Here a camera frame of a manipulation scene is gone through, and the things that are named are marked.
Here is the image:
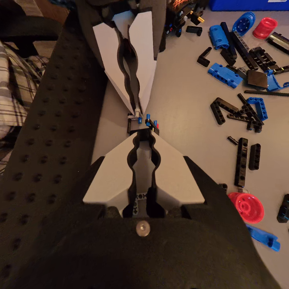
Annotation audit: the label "blue toy wheel hub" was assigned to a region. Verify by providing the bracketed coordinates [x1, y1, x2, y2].
[232, 11, 256, 37]

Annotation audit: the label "blue angled toy beam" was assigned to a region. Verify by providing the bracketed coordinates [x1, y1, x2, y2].
[246, 97, 269, 121]

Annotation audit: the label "black toy panel piece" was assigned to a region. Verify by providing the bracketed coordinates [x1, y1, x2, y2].
[276, 193, 289, 224]

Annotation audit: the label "black blue toy brick assembly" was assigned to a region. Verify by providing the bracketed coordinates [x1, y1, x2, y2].
[131, 114, 160, 142]

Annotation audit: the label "partly built toy chassis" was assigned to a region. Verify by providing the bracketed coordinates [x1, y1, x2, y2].
[166, 0, 205, 38]

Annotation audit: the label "blue studded toy beam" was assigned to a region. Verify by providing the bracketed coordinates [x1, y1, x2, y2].
[207, 62, 244, 89]

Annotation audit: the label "blue storage bin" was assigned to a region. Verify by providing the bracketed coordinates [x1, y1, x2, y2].
[209, 0, 289, 11]

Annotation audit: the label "black joined toy beams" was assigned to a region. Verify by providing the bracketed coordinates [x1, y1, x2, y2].
[227, 93, 265, 133]

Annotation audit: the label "blue curved toy panel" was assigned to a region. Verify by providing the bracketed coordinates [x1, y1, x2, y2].
[264, 69, 289, 92]

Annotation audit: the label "grey angled thin liftarm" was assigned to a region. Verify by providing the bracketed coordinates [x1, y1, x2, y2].
[133, 193, 147, 215]

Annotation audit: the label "grey desk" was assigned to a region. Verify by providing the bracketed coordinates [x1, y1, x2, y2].
[90, 7, 289, 289]

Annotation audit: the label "long dark toy beam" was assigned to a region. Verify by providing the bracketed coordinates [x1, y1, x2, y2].
[220, 21, 259, 70]

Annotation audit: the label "black glossy toy block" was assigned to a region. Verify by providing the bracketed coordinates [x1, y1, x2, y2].
[266, 31, 289, 55]

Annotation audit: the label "black studded toy block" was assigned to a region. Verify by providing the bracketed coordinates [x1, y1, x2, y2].
[220, 48, 236, 66]

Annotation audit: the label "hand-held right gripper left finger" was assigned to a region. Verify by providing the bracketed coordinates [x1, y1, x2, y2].
[82, 132, 141, 218]

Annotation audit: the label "blue flat toy panel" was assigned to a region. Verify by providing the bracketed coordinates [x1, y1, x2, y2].
[246, 224, 281, 252]

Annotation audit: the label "short black toy connector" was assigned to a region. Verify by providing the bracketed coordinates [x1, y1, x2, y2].
[185, 25, 203, 37]

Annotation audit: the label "person's plaid shirt torso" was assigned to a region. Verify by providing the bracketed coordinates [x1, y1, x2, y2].
[0, 41, 49, 174]

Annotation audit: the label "wide black studded toy beam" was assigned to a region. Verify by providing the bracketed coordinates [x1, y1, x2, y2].
[249, 47, 280, 72]

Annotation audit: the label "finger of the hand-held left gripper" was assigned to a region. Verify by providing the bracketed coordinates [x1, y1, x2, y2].
[128, 11, 157, 114]
[92, 22, 137, 110]

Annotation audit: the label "large red toy wheel hub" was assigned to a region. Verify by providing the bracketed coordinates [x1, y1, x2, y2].
[227, 192, 265, 224]

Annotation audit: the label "long black toy beam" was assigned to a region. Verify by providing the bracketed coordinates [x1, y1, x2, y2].
[234, 137, 249, 188]

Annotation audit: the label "blue toy fender piece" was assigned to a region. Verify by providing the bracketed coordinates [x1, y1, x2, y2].
[209, 25, 230, 50]

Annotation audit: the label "black dimpled panel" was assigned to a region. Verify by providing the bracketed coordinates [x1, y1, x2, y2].
[0, 14, 109, 289]

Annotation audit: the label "large black angled toy beam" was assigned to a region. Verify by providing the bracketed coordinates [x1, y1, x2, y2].
[210, 97, 239, 125]

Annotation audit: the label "short black toy beam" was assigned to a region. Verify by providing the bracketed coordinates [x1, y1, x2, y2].
[248, 143, 261, 171]

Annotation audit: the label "small red toy wheel hub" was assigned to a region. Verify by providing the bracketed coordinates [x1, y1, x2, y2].
[252, 17, 278, 39]

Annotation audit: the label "black chair armrest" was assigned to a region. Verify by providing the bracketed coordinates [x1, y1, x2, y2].
[0, 17, 63, 58]

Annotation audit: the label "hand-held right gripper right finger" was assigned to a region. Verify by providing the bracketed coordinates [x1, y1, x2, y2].
[146, 132, 205, 212]

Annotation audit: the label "small black angled beam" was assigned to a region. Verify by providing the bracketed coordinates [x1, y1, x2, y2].
[197, 47, 213, 68]

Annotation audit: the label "grey liftarm with pins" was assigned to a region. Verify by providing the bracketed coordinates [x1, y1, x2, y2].
[127, 108, 143, 134]

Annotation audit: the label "small black flat toy tile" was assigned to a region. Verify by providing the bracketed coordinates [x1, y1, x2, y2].
[246, 69, 269, 89]

